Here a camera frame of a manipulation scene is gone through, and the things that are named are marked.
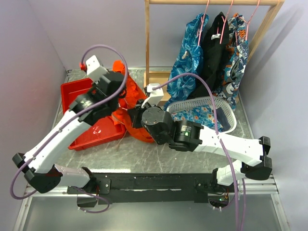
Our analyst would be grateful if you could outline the floral shorts in basket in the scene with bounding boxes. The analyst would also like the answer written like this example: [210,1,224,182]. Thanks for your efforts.
[171,105,216,130]

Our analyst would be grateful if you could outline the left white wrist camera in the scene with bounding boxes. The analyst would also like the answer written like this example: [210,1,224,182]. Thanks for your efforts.
[79,55,108,82]

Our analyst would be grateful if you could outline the aluminium rail frame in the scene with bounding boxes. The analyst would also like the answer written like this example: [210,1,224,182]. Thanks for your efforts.
[13,69,289,231]

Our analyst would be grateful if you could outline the wooden clothes rack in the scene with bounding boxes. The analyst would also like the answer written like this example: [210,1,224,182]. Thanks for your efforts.
[143,0,285,107]

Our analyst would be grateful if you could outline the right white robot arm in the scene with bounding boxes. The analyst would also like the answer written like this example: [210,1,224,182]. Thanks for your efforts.
[128,104,272,192]

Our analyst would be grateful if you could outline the white plastic basket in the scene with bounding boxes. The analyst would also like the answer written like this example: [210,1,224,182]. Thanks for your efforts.
[167,96,237,134]

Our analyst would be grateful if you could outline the blue patterned shorts hanging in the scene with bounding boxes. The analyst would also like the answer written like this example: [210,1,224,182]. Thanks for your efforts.
[164,13,209,109]

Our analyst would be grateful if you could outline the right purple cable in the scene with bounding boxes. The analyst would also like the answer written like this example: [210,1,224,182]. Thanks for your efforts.
[151,73,246,231]

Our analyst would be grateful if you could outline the orange blue patterned shorts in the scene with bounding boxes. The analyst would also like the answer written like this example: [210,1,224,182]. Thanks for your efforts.
[214,13,249,111]

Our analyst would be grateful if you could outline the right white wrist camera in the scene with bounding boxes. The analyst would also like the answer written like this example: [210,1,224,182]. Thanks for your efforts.
[141,83,164,108]

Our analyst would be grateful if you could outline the red plastic tray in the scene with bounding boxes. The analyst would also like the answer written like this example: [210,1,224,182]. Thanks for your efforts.
[61,78,126,151]

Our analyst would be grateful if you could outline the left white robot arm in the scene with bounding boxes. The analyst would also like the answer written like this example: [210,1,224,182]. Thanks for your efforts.
[13,71,128,193]

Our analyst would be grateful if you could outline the dark blue cloth in basket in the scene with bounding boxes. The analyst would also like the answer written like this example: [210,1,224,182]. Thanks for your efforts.
[216,107,231,132]

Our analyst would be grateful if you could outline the black base bar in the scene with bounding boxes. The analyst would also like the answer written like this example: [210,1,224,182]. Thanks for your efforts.
[67,173,234,209]

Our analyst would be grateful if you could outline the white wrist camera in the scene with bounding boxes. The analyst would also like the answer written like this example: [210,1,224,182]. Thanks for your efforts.
[79,55,108,82]
[141,83,164,108]

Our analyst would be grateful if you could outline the black shorts hanging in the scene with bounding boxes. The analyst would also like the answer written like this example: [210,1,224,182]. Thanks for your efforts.
[199,12,229,91]

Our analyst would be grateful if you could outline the pink hanger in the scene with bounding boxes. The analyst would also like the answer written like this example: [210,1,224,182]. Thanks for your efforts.
[240,0,260,41]
[219,0,234,44]
[197,0,210,46]

